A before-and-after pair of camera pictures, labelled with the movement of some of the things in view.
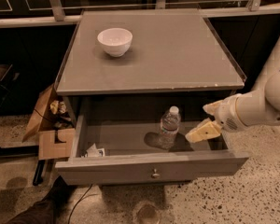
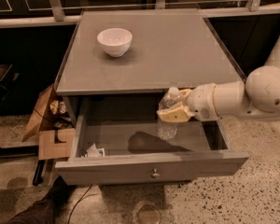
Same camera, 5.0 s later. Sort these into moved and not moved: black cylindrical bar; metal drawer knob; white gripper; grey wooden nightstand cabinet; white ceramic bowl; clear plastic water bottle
Moved: white gripper; clear plastic water bottle
Not moved: metal drawer knob; white ceramic bowl; black cylindrical bar; grey wooden nightstand cabinet
